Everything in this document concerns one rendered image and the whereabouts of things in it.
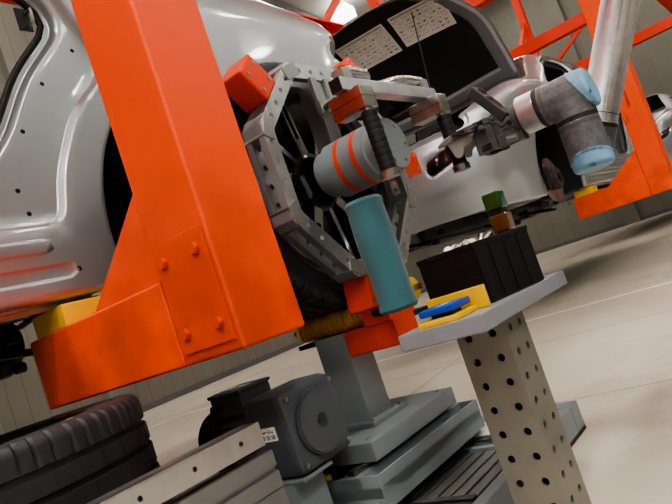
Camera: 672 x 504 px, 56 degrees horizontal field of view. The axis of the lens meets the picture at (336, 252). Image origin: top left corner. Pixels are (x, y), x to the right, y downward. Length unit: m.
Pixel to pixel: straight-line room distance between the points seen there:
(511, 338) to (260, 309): 0.46
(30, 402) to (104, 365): 6.33
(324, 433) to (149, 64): 0.79
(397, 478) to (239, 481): 0.47
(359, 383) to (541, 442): 0.55
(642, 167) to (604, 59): 3.39
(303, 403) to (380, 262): 0.34
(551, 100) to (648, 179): 3.53
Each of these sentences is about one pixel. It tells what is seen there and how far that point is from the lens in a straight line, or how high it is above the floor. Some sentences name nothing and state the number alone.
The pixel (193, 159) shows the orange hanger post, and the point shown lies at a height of 0.85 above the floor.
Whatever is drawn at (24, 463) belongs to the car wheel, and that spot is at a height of 0.47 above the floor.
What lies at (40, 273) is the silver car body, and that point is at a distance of 1.51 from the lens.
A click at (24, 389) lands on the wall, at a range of 7.70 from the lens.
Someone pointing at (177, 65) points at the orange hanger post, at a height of 1.02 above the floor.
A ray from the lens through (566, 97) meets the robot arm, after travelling 1.50.
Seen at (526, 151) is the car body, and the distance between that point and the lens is 4.27.
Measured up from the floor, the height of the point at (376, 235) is 0.65.
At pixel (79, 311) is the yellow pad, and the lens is 1.52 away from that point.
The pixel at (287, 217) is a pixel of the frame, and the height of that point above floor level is 0.75.
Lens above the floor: 0.55
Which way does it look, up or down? 4 degrees up
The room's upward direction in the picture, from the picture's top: 19 degrees counter-clockwise
